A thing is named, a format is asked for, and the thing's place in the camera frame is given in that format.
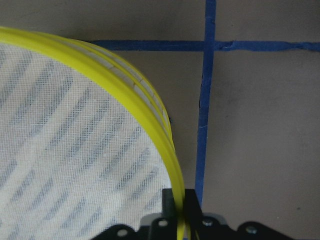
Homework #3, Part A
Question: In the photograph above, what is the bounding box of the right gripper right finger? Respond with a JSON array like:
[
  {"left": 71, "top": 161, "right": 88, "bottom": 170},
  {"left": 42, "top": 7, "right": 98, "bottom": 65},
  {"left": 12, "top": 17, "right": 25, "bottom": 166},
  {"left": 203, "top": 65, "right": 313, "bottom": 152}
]
[{"left": 183, "top": 189, "right": 202, "bottom": 220}]

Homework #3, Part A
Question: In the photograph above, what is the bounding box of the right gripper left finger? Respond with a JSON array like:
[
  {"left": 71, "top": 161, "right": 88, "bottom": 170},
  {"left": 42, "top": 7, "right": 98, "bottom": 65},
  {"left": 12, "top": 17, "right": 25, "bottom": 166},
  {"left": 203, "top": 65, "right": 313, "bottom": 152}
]
[{"left": 161, "top": 188, "right": 178, "bottom": 219}]

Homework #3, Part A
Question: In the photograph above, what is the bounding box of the yellow steamer layer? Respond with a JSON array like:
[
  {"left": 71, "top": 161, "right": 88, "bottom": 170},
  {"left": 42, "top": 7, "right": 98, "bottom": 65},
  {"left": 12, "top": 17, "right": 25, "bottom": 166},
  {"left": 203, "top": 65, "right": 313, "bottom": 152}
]
[
  {"left": 0, "top": 27, "right": 185, "bottom": 240},
  {"left": 59, "top": 37, "right": 174, "bottom": 146}
]

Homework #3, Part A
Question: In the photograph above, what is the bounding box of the brown paper table cover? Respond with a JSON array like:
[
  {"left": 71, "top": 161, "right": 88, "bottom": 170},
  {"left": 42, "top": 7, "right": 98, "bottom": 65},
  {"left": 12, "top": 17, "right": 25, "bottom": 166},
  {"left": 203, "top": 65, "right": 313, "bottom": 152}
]
[{"left": 0, "top": 0, "right": 320, "bottom": 240}]

